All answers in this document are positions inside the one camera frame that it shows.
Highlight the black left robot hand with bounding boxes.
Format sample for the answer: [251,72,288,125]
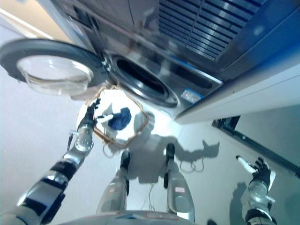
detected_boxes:
[79,97,113,128]

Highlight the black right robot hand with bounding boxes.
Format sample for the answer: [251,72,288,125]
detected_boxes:
[235,155,277,189]

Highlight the wicker laundry basket white liner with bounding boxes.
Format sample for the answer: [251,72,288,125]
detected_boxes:
[78,84,155,150]

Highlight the silver front-load washing machine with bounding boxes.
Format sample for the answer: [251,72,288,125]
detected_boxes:
[45,0,300,117]

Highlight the dark blue garment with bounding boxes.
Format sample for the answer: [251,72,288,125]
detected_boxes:
[107,106,132,131]

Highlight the round glass washer door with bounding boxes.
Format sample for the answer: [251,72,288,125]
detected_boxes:
[0,38,109,97]

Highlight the white cabinet panel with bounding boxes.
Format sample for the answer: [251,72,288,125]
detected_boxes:
[174,69,300,122]

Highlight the silver left robot leg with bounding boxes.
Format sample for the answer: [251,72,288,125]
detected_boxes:
[96,150,131,213]

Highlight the silver robot leg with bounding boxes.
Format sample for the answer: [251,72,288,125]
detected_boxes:
[163,143,195,222]
[96,150,131,213]

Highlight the silver right robot leg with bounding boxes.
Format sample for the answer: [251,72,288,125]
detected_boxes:
[163,143,195,222]

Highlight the blue white sticker label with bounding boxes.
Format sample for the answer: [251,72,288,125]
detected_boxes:
[180,88,203,103]

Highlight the silver robot torso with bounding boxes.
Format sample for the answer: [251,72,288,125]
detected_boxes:
[55,210,190,225]

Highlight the black floor rail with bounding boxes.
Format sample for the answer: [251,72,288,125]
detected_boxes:
[212,116,300,180]

